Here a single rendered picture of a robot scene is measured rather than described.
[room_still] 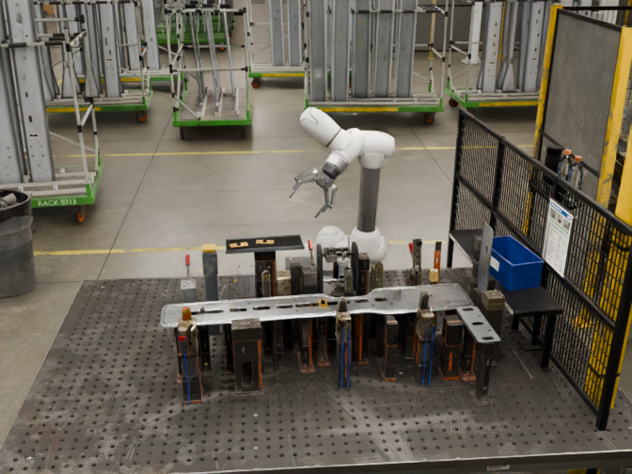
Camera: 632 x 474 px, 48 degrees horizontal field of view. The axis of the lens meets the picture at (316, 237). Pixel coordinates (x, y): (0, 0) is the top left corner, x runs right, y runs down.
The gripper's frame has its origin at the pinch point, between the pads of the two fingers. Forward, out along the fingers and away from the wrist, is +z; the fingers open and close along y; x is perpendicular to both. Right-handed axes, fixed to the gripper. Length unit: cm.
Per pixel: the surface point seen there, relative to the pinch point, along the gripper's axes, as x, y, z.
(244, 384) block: -29, -28, 70
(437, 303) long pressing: -12, -75, -7
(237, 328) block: -13, -10, 56
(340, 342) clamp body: -11, -48, 34
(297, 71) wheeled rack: -807, 90, -465
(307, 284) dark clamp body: -37.9, -25.9, 16.1
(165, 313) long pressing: -37, 17, 66
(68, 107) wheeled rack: -692, 288, -142
